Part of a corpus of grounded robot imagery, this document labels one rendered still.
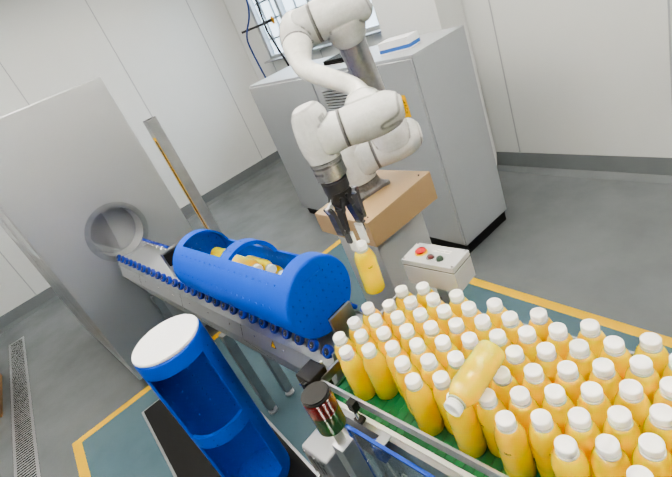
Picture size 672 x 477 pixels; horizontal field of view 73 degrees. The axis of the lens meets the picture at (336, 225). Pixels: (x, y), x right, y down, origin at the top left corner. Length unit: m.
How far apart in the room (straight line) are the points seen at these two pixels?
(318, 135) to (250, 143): 5.89
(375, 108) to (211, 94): 5.76
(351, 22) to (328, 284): 0.87
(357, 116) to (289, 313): 0.65
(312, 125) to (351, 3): 0.56
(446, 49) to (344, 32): 1.50
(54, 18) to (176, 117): 1.68
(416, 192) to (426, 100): 1.06
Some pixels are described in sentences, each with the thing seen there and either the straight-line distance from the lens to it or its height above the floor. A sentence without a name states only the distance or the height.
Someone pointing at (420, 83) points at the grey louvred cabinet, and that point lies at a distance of 2.87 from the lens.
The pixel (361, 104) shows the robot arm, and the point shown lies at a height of 1.66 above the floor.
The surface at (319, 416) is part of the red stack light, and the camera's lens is 0.99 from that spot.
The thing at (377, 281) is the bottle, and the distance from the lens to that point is 1.41.
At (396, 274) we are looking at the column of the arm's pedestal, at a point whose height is 0.75.
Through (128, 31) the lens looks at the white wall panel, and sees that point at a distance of 6.64.
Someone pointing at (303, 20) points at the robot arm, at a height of 1.87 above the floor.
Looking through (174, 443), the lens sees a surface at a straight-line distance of 2.94.
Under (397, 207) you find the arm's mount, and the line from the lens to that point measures 1.87.
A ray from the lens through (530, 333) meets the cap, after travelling 1.20.
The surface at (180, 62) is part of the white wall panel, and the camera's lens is 6.75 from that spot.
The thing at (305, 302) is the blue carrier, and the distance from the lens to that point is 1.49.
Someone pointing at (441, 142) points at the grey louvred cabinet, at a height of 0.87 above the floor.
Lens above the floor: 1.92
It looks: 26 degrees down
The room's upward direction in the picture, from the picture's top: 23 degrees counter-clockwise
